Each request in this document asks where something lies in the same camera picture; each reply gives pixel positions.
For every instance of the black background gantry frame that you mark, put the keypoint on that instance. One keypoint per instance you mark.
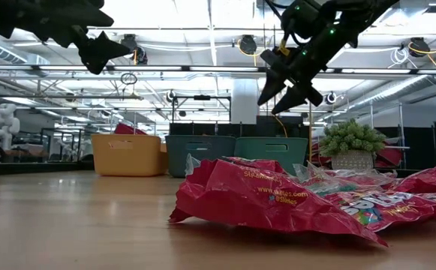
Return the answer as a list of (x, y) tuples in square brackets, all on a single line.
[(202, 97)]

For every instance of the clear wrapped green gummy candy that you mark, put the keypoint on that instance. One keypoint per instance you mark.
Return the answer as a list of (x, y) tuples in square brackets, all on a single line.
[(334, 189)]

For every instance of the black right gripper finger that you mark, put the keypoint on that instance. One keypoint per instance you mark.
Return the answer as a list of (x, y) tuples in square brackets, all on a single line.
[(275, 84), (296, 96)]

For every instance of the green plastic bin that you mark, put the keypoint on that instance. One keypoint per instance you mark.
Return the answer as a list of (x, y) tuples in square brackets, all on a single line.
[(274, 148)]

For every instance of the red background object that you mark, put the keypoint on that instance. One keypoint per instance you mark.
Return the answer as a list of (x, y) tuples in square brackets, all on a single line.
[(127, 129), (388, 155)]

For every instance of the yellow plastic bin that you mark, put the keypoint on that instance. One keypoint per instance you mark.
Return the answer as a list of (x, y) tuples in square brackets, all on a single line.
[(127, 155)]

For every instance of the black background partition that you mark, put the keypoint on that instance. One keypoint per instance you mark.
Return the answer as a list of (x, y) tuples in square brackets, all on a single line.
[(202, 129)]

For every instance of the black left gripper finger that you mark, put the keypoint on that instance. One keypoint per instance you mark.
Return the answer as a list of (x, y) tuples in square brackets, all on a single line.
[(92, 62), (110, 48)]

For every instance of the red Skittles candy bag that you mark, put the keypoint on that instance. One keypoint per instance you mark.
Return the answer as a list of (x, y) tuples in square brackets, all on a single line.
[(259, 202), (427, 178), (390, 210)]

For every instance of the black background curtain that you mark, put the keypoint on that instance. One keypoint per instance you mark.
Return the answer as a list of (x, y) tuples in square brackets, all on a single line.
[(427, 142)]

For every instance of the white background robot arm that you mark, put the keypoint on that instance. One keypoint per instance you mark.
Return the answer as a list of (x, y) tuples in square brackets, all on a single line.
[(3, 123)]

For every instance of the long ceiling light bar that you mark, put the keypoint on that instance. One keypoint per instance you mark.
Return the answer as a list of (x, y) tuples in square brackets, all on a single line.
[(146, 68)]

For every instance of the potted artificial green plant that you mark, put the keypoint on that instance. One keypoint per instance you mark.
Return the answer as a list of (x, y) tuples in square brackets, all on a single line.
[(352, 138)]

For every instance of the blue plastic bin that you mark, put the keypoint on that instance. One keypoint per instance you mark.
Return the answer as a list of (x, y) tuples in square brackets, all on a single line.
[(199, 150)]

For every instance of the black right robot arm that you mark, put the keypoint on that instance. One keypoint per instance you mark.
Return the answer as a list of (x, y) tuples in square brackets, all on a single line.
[(371, 7)]

